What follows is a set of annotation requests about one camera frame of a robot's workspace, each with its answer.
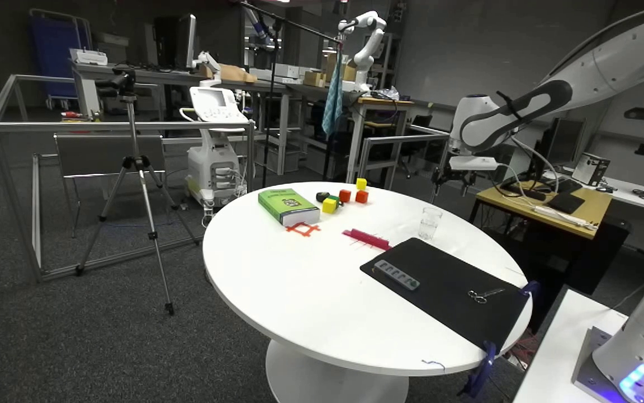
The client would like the blue board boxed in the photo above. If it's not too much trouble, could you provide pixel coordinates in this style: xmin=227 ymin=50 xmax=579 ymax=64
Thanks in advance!
xmin=26 ymin=6 xmax=92 ymax=102

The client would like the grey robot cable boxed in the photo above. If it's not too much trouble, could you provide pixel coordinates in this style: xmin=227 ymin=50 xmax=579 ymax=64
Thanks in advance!
xmin=497 ymin=135 xmax=564 ymax=196

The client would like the grey camera tripod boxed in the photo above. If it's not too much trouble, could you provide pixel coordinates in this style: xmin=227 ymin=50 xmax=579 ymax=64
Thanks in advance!
xmin=73 ymin=91 xmax=177 ymax=318

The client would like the black rectangular mat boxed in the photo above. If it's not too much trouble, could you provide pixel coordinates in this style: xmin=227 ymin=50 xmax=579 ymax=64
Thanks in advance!
xmin=357 ymin=234 xmax=531 ymax=354

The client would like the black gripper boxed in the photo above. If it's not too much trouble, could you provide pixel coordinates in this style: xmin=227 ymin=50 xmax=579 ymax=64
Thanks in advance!
xmin=431 ymin=168 xmax=491 ymax=192

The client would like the grey metal frame barrier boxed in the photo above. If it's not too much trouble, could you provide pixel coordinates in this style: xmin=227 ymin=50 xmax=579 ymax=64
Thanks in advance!
xmin=0 ymin=72 xmax=261 ymax=283

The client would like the grey metal railing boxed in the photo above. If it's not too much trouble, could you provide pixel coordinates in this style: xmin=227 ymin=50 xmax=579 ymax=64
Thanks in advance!
xmin=352 ymin=99 xmax=463 ymax=203

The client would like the green book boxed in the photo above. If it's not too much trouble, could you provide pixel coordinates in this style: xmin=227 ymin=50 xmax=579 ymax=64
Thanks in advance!
xmin=255 ymin=185 xmax=322 ymax=228

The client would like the black pad on desk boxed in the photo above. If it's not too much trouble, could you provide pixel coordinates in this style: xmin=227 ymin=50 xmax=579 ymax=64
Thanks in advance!
xmin=543 ymin=191 xmax=586 ymax=217

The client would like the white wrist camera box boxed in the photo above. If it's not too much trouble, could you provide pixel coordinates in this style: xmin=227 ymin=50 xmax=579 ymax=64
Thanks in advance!
xmin=446 ymin=152 xmax=503 ymax=175

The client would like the black boom stand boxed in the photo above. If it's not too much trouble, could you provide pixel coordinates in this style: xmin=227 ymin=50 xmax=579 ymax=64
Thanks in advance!
xmin=234 ymin=0 xmax=342 ymax=189

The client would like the white table pedestal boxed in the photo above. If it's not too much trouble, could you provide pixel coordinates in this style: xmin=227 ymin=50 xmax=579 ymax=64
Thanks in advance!
xmin=264 ymin=337 xmax=412 ymax=403

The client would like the white wheeled equipment cart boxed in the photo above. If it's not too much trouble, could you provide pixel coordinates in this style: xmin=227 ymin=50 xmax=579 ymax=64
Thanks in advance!
xmin=178 ymin=86 xmax=255 ymax=213

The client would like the blue hanging cloth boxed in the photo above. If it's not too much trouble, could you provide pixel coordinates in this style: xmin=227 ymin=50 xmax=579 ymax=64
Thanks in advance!
xmin=319 ymin=52 xmax=347 ymax=144

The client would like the cardboard box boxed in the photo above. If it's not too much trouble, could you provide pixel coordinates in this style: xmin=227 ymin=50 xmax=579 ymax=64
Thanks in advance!
xmin=217 ymin=63 xmax=259 ymax=88

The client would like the black camera on tripod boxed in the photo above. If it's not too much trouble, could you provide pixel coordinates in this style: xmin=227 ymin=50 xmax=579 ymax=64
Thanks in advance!
xmin=110 ymin=64 xmax=141 ymax=99

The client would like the blue table clamp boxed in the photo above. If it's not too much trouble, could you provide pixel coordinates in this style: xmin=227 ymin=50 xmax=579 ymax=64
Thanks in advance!
xmin=521 ymin=279 xmax=546 ymax=309
xmin=460 ymin=340 xmax=501 ymax=398

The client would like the wooden top desk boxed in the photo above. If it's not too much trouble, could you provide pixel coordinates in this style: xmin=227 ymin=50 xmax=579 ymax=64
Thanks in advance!
xmin=471 ymin=176 xmax=631 ymax=299

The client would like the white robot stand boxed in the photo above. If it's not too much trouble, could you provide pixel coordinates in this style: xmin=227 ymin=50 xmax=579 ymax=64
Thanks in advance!
xmin=512 ymin=287 xmax=631 ymax=403

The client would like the orange plastic frame piece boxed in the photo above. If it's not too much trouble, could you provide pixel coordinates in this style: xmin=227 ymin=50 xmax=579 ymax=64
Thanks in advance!
xmin=283 ymin=220 xmax=322 ymax=240

